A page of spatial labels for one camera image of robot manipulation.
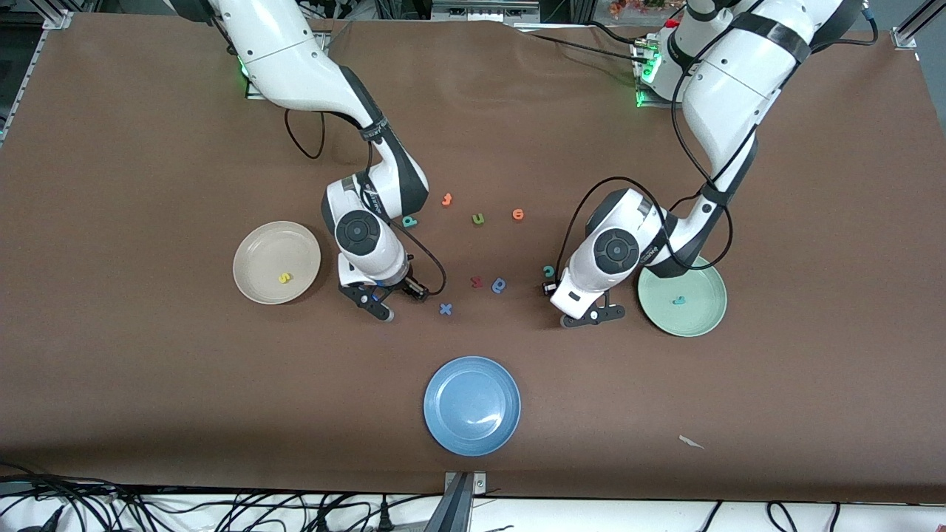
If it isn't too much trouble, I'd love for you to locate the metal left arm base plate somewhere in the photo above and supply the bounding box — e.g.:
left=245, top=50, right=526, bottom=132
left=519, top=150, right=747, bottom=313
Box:
left=636, top=41, right=684, bottom=110

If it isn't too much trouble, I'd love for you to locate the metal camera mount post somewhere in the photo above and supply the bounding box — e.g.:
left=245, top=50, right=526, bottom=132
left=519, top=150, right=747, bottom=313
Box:
left=425, top=471, right=488, bottom=532

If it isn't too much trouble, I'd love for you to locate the grey metal box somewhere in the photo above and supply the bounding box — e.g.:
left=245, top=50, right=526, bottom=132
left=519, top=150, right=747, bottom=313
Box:
left=432, top=0, right=540, bottom=23

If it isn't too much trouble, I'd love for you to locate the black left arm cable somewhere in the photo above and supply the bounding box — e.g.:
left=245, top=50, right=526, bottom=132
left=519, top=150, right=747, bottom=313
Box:
left=556, top=0, right=880, bottom=285

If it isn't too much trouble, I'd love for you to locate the black base cable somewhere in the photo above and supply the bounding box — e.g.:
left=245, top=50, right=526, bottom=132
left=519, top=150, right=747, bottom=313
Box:
left=588, top=21, right=640, bottom=49
left=515, top=30, right=645, bottom=64

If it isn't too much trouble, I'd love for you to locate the light green plate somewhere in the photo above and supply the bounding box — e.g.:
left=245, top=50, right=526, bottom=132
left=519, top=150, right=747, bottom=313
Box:
left=637, top=255, right=728, bottom=338

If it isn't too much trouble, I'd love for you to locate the blue plate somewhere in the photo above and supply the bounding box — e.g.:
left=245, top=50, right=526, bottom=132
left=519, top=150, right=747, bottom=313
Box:
left=423, top=355, right=522, bottom=457

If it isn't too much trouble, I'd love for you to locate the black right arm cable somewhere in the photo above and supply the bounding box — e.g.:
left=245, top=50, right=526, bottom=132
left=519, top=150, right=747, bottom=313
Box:
left=285, top=111, right=448, bottom=299

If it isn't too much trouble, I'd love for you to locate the beige brown plate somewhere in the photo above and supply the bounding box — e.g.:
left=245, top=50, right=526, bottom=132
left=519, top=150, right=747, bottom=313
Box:
left=232, top=220, right=322, bottom=305

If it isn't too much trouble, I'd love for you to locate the aluminium frame rail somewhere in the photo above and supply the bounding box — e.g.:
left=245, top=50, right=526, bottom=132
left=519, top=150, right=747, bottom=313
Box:
left=891, top=0, right=946, bottom=51
left=0, top=9, right=72, bottom=145

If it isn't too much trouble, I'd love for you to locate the brown table cover sheet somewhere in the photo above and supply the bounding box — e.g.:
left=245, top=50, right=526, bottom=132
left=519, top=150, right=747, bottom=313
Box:
left=0, top=13, right=946, bottom=505

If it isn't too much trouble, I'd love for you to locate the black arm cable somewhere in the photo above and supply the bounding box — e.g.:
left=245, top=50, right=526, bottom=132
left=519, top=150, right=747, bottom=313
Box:
left=285, top=111, right=448, bottom=299
left=556, top=0, right=880, bottom=285

